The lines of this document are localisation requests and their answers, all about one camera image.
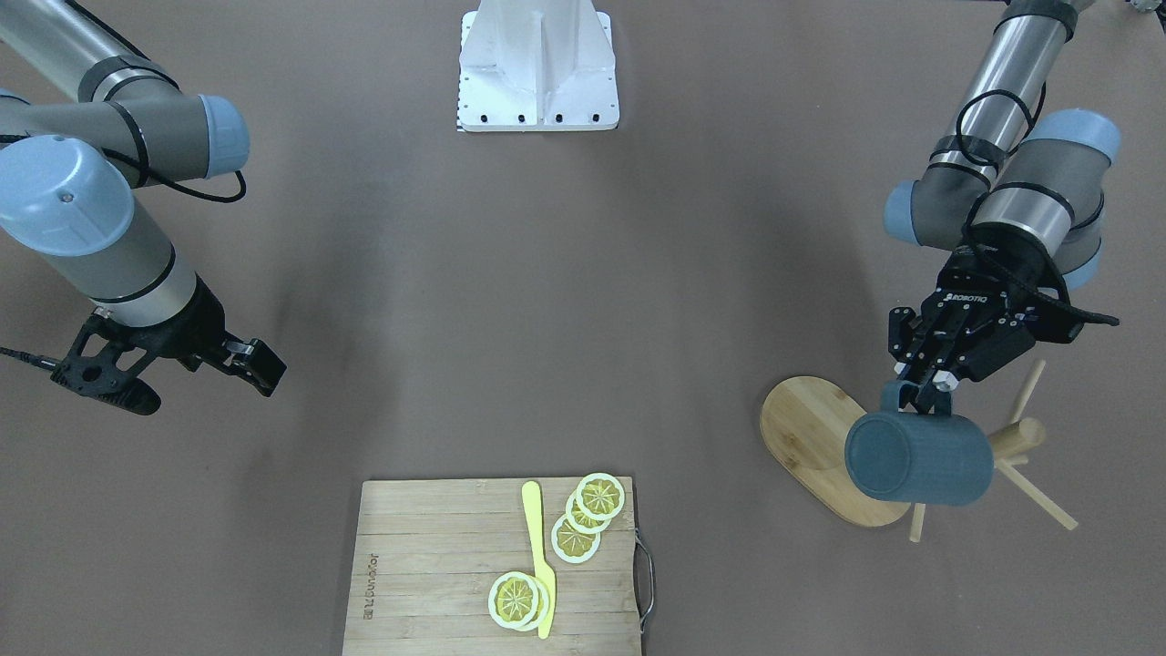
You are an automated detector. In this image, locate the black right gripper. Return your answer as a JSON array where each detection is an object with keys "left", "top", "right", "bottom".
[{"left": 136, "top": 278, "right": 287, "bottom": 397}]

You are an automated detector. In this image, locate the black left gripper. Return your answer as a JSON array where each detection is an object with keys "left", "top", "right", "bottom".
[{"left": 888, "top": 228, "right": 1121, "bottom": 415}]

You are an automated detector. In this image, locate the dark teal mug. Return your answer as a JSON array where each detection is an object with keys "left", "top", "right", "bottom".
[{"left": 843, "top": 379, "right": 993, "bottom": 506}]

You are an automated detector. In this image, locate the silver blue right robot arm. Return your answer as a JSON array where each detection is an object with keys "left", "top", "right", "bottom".
[{"left": 1, "top": 1, "right": 286, "bottom": 415}]

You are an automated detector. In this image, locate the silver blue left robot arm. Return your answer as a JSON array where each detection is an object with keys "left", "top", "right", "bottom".
[{"left": 884, "top": 1, "right": 1121, "bottom": 415}]

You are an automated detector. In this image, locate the wooden mug rack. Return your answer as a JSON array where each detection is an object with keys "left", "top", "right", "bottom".
[{"left": 761, "top": 360, "right": 1079, "bottom": 543}]

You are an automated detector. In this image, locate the wooden cutting board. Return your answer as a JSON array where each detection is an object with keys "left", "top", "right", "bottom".
[{"left": 343, "top": 473, "right": 654, "bottom": 655}]

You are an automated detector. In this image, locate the lemon slice top stack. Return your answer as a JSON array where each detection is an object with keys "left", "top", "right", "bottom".
[{"left": 575, "top": 472, "right": 628, "bottom": 519}]

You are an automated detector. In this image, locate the lemon slice stack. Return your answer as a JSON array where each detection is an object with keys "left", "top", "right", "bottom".
[
  {"left": 575, "top": 472, "right": 628, "bottom": 519},
  {"left": 566, "top": 493, "right": 612, "bottom": 535},
  {"left": 552, "top": 515, "right": 600, "bottom": 564}
]

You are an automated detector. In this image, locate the lemon slice on knife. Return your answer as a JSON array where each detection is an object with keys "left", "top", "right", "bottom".
[{"left": 487, "top": 570, "right": 552, "bottom": 632}]

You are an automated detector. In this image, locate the yellow plastic knife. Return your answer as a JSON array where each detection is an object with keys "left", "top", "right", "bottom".
[{"left": 521, "top": 480, "right": 557, "bottom": 640}]

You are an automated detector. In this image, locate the lemon slice middle stack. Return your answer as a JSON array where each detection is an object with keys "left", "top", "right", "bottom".
[{"left": 566, "top": 493, "right": 612, "bottom": 535}]

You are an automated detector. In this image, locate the lemon slice bottom stack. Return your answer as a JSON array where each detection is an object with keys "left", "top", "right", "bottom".
[{"left": 552, "top": 515, "right": 600, "bottom": 564}]

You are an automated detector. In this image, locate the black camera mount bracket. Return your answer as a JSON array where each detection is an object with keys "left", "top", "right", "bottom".
[{"left": 50, "top": 312, "right": 161, "bottom": 415}]

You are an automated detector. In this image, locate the white pedestal column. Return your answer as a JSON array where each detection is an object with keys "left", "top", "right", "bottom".
[{"left": 455, "top": 1, "right": 620, "bottom": 133}]

